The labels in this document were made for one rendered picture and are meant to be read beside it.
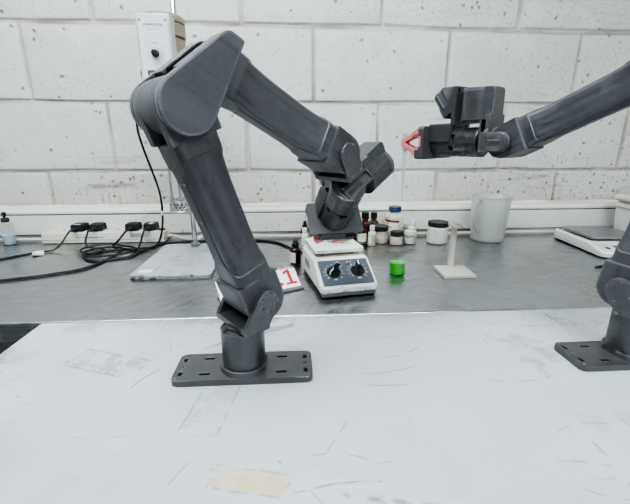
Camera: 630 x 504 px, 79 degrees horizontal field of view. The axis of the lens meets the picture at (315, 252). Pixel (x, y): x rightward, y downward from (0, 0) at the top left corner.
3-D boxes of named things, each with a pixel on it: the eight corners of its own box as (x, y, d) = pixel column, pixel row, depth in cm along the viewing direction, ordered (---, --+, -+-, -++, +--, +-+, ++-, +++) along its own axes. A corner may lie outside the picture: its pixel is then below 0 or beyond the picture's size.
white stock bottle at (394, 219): (393, 236, 135) (395, 204, 132) (406, 240, 130) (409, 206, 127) (380, 238, 132) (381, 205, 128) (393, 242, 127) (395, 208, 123)
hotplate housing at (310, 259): (378, 294, 85) (379, 260, 82) (321, 300, 82) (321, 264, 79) (346, 263, 105) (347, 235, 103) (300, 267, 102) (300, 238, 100)
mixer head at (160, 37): (183, 120, 90) (172, 2, 83) (136, 120, 89) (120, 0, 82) (197, 122, 104) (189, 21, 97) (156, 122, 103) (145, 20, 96)
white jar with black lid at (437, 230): (436, 246, 123) (438, 224, 121) (421, 241, 128) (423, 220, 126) (451, 243, 126) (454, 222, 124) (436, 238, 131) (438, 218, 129)
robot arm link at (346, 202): (342, 181, 69) (352, 157, 63) (366, 201, 68) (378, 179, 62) (317, 203, 66) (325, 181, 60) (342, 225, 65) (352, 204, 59)
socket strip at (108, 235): (165, 242, 127) (163, 229, 126) (41, 244, 125) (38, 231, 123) (170, 238, 132) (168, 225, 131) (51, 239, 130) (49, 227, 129)
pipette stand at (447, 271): (476, 278, 94) (482, 227, 91) (444, 278, 94) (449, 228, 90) (462, 267, 102) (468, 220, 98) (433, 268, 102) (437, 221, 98)
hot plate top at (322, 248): (364, 251, 89) (364, 247, 89) (315, 254, 87) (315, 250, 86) (348, 238, 101) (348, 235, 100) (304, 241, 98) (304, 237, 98)
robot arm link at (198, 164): (264, 291, 60) (174, 72, 44) (290, 304, 55) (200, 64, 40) (231, 315, 57) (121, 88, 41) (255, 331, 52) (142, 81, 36)
